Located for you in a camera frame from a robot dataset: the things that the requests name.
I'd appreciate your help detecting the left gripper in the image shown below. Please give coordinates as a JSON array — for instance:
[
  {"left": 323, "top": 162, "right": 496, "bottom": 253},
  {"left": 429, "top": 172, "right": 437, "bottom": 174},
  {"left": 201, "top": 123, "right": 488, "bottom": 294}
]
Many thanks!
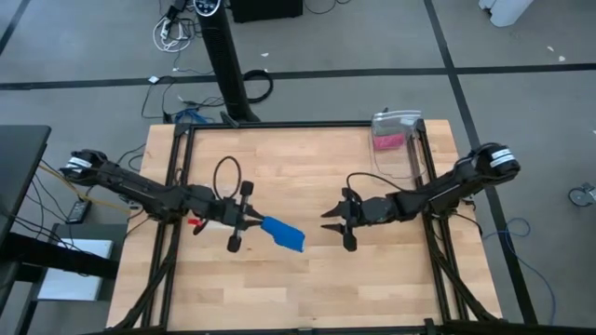
[{"left": 203, "top": 181, "right": 267, "bottom": 254}]

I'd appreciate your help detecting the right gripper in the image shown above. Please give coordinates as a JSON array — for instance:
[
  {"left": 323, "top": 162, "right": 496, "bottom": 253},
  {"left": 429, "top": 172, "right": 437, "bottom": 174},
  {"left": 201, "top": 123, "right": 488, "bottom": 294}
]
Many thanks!
[{"left": 319, "top": 187, "right": 398, "bottom": 253}]

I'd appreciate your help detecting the blue elastic bandage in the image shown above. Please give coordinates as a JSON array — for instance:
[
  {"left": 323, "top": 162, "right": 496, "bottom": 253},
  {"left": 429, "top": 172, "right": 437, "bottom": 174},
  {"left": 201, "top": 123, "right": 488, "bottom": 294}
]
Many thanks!
[{"left": 260, "top": 215, "right": 307, "bottom": 254}]

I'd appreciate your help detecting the zip bag with pink bandage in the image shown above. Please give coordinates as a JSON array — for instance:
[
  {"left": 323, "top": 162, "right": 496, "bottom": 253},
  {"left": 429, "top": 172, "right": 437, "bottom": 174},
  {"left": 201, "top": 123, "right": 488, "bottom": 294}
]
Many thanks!
[{"left": 371, "top": 109, "right": 423, "bottom": 152}]

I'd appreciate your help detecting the clear plastic bin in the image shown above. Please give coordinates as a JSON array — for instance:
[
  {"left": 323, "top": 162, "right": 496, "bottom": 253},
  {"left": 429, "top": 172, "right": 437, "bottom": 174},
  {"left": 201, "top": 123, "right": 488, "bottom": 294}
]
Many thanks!
[{"left": 369, "top": 116, "right": 428, "bottom": 181}]

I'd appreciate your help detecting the black tower fan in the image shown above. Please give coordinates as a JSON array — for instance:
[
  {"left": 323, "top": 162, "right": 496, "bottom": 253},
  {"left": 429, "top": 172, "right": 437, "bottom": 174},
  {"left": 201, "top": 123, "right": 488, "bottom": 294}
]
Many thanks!
[{"left": 192, "top": 0, "right": 262, "bottom": 125}]

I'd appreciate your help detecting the black power adapter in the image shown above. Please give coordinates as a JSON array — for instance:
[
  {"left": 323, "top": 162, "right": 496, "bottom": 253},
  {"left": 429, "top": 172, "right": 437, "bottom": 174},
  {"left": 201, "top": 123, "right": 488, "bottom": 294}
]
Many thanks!
[{"left": 66, "top": 198, "right": 93, "bottom": 225}]

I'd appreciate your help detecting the white shelf board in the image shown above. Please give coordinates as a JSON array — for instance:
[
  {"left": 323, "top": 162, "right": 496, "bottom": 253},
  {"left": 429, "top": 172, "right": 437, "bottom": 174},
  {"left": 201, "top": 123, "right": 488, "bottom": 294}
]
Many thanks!
[{"left": 36, "top": 237, "right": 115, "bottom": 302}]

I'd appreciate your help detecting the black box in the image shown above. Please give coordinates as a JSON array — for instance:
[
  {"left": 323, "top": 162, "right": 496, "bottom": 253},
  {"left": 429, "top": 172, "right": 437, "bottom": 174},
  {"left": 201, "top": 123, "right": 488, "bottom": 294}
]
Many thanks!
[{"left": 229, "top": 0, "right": 305, "bottom": 24}]

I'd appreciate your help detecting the black desk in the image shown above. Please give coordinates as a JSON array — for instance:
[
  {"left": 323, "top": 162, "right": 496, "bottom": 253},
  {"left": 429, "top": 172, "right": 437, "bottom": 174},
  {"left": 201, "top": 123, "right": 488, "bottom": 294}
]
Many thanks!
[{"left": 0, "top": 124, "right": 53, "bottom": 243}]

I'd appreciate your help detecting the grey caster wheel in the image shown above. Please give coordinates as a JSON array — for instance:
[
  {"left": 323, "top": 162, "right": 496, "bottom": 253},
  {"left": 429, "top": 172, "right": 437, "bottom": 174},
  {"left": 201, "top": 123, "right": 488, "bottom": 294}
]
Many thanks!
[{"left": 567, "top": 181, "right": 596, "bottom": 208}]

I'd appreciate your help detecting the white plastic object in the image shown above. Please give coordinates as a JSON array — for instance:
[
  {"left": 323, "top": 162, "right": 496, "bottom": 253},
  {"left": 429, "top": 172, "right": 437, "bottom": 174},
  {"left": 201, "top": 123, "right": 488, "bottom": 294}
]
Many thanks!
[{"left": 478, "top": 0, "right": 535, "bottom": 28}]

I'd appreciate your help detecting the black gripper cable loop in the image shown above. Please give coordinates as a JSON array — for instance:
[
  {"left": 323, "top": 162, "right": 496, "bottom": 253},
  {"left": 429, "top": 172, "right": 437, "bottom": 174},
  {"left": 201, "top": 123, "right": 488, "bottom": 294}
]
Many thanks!
[
  {"left": 211, "top": 154, "right": 243, "bottom": 202},
  {"left": 345, "top": 171, "right": 407, "bottom": 193}
]

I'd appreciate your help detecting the black aluminium table frame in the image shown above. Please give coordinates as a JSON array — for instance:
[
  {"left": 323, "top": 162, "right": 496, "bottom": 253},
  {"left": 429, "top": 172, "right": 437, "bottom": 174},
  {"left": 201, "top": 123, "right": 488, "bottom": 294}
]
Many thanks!
[{"left": 105, "top": 119, "right": 507, "bottom": 335}]

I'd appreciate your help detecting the blue cable bundle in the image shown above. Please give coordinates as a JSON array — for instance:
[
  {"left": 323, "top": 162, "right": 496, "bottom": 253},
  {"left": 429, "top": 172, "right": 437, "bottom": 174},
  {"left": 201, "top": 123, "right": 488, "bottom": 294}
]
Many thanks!
[{"left": 173, "top": 107, "right": 211, "bottom": 126}]

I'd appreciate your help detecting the black coiled cable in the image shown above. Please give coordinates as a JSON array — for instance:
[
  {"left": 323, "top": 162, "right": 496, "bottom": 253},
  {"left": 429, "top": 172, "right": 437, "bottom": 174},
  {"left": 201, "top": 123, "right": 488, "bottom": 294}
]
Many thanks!
[{"left": 241, "top": 69, "right": 276, "bottom": 105}]

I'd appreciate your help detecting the thin black floor cable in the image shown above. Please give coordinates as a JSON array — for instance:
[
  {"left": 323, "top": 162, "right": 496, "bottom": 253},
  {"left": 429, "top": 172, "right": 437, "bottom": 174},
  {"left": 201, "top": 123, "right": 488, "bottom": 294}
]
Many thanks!
[{"left": 140, "top": 75, "right": 179, "bottom": 124}]

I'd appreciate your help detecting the yellow floor cable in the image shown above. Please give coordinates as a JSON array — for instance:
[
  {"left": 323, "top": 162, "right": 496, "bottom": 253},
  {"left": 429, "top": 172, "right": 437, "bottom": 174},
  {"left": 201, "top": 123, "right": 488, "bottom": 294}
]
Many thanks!
[{"left": 36, "top": 162, "right": 132, "bottom": 216}]

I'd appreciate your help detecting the white cable bundle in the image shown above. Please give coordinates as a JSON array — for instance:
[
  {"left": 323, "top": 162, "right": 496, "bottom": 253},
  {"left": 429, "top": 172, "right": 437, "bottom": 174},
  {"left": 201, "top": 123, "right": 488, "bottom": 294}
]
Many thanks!
[{"left": 152, "top": 15, "right": 194, "bottom": 54}]

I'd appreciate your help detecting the long blue floor cable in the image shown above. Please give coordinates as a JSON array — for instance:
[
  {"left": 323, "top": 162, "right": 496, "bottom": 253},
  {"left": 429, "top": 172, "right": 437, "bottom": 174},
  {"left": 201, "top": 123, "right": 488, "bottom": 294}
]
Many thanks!
[{"left": 481, "top": 217, "right": 558, "bottom": 326}]

